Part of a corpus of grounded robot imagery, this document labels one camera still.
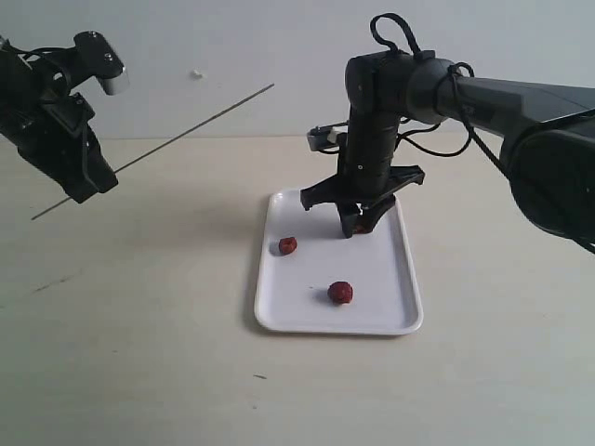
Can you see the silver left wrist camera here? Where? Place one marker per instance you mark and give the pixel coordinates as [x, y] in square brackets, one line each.
[102, 62]

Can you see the thin metal skewer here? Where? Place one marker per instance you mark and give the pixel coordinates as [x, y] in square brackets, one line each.
[170, 141]

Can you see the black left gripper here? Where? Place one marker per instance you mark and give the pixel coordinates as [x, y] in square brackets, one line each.
[50, 126]

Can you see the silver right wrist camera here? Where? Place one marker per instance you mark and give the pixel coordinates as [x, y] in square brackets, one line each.
[328, 139]

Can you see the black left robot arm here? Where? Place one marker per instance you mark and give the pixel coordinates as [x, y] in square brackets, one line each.
[66, 58]

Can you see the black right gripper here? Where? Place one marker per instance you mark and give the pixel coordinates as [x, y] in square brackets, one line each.
[348, 190]

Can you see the white plastic tray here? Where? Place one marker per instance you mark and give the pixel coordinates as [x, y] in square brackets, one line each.
[291, 290]

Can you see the white wall hook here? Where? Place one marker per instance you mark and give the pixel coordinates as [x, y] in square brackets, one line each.
[197, 73]

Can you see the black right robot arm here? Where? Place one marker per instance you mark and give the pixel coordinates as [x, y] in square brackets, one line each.
[547, 133]

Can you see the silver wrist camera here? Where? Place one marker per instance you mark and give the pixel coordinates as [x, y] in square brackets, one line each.
[328, 139]
[102, 62]

